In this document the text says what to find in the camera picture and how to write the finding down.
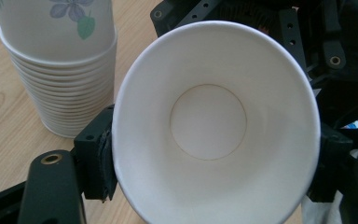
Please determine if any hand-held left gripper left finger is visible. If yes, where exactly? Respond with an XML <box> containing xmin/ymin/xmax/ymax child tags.
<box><xmin>73</xmin><ymin>104</ymin><xmax>119</xmax><ymax>203</ymax></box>

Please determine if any white floral paper cup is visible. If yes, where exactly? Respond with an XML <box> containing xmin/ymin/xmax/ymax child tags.
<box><xmin>111</xmin><ymin>20</ymin><xmax>322</xmax><ymax>224</ymax></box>

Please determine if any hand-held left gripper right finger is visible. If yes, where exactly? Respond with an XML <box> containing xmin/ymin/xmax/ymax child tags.
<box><xmin>306</xmin><ymin>122</ymin><xmax>354</xmax><ymax>203</ymax></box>

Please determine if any stack of white cups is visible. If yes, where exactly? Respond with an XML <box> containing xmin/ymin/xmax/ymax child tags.
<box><xmin>0</xmin><ymin>0</ymin><xmax>119</xmax><ymax>139</ymax></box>

